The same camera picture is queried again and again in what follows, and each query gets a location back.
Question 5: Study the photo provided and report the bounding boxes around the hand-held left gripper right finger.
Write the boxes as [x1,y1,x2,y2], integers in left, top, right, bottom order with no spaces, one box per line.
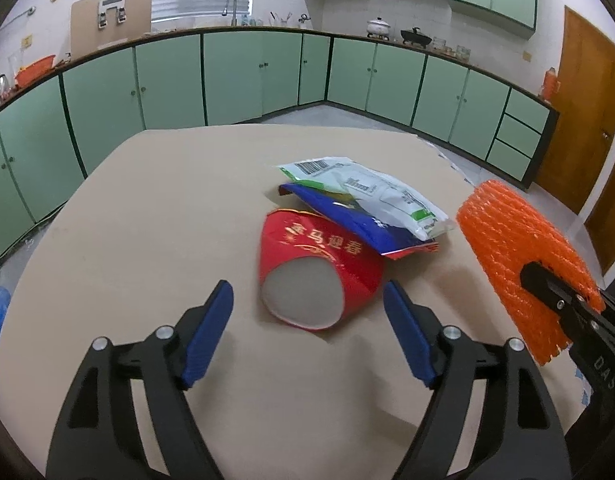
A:
[382,280,573,480]

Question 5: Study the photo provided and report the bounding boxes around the white and green snack packet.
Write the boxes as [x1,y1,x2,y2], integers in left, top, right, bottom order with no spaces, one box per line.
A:
[278,156,451,242]

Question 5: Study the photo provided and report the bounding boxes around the black wok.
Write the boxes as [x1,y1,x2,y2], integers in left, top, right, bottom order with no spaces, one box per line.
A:
[400,27,433,48]

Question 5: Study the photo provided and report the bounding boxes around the red paper cup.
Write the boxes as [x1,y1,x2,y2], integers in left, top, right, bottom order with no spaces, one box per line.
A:
[258,208,385,332]

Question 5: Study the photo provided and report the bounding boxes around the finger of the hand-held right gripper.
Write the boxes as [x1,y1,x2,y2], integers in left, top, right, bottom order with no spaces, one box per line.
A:
[520,260,595,341]

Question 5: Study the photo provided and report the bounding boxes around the orange foam fruit net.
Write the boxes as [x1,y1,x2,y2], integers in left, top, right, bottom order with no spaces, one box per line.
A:
[456,180,605,367]

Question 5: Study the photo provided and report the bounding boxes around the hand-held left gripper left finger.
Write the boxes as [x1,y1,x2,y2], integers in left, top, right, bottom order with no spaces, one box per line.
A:
[46,280,234,480]

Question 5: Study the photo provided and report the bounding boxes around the wall towel rail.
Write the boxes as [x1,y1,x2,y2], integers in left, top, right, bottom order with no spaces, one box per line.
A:
[0,6,37,31]

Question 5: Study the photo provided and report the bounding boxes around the blue snack packet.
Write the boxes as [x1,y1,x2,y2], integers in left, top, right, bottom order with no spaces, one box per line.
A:
[278,182,441,261]

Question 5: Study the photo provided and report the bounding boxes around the orange thermos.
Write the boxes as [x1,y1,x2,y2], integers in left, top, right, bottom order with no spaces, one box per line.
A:
[541,66,561,103]

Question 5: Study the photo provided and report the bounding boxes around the glass jars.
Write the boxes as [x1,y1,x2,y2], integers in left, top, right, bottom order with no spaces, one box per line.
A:
[431,36,472,61]

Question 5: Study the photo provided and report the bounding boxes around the orange plastic basin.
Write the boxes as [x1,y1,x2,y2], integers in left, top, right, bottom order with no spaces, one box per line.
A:
[14,55,57,87]

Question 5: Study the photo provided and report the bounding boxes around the green lower kitchen cabinets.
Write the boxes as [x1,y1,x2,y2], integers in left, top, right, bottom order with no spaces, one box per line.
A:
[0,27,561,266]

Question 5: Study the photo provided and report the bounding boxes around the white cooking pot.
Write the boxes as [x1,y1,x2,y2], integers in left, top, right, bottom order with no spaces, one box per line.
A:
[366,16,392,40]

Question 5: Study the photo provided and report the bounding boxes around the brown cardboard board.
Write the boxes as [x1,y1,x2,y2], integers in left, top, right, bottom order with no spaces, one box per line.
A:
[70,0,153,56]

